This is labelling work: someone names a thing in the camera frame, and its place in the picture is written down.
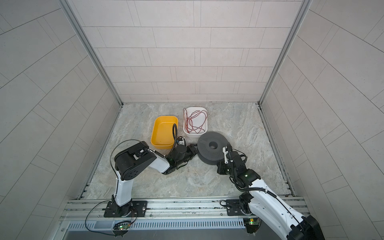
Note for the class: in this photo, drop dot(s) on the aluminium corner post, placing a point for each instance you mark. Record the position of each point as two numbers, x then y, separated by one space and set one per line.
305 5
87 45

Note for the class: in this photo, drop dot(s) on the circuit board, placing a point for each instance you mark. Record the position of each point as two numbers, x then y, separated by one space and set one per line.
252 225
122 226

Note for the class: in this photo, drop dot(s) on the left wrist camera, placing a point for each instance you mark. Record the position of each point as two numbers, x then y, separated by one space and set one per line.
181 141

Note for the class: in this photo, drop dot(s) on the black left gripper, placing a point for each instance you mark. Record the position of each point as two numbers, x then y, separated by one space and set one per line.
192 152

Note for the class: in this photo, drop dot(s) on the aluminium corner post right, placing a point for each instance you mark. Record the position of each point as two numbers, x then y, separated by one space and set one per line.
305 5

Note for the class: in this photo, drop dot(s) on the right circuit board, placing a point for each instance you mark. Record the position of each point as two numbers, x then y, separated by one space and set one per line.
252 225

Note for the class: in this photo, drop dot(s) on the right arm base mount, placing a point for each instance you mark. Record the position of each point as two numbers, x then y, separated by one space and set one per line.
235 208

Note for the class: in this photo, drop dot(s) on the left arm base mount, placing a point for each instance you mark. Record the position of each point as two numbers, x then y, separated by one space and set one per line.
131 209

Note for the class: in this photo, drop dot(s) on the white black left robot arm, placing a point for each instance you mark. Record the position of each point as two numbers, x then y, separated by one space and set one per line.
130 162

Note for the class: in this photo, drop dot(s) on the white plastic tray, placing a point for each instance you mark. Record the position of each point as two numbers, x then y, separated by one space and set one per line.
195 121

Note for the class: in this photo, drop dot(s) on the aluminium corner post left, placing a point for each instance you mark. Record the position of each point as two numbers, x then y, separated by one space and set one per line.
87 45

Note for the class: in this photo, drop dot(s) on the grey perforated cable spool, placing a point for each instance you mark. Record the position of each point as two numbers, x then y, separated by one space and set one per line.
210 147

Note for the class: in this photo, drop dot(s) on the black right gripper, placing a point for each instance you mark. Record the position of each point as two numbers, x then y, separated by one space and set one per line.
220 169

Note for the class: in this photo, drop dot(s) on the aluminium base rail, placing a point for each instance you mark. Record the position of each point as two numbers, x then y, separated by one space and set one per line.
178 208

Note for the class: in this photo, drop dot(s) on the yellow plastic tray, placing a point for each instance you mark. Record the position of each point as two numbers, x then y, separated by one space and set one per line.
162 136

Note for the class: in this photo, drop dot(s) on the left circuit board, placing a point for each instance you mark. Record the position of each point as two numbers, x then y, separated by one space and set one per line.
122 226

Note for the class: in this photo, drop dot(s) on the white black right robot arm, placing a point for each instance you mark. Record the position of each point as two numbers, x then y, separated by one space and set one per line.
257 199

